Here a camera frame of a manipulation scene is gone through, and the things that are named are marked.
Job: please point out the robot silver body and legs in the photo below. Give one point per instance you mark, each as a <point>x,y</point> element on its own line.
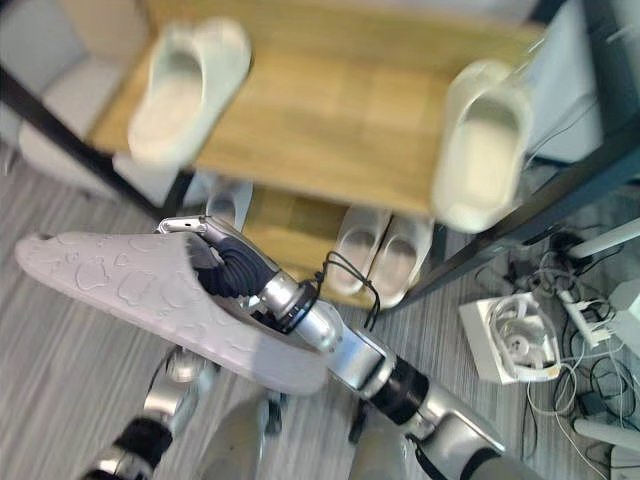
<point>240,440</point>

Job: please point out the pale grey slipper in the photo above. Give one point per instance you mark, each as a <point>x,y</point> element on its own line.
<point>227,202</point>

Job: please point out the white open-toe slipper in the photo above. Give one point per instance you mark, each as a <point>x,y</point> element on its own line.
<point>480,150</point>
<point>400,260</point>
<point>175,95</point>
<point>357,245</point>

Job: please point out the pink slipper with embossed shapes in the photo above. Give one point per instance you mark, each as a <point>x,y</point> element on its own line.
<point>125,285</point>

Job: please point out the white power strip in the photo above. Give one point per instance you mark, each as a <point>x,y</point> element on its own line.
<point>582,315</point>

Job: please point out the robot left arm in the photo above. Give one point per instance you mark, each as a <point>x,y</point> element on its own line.
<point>160,400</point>

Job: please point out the white upholstered seat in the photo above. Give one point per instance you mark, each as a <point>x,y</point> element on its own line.
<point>65,85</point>

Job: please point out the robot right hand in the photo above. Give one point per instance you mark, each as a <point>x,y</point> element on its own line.
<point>235,270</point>

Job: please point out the white stand leg tube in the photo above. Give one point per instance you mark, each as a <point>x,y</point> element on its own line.
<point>610,237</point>
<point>607,432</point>

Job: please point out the white panel behind rack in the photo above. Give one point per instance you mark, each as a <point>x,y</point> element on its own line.
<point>565,80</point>

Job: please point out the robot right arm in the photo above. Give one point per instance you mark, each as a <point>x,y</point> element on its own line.
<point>360,350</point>

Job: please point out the wooden shoe rack black frame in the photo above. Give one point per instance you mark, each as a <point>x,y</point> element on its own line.
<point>340,110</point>

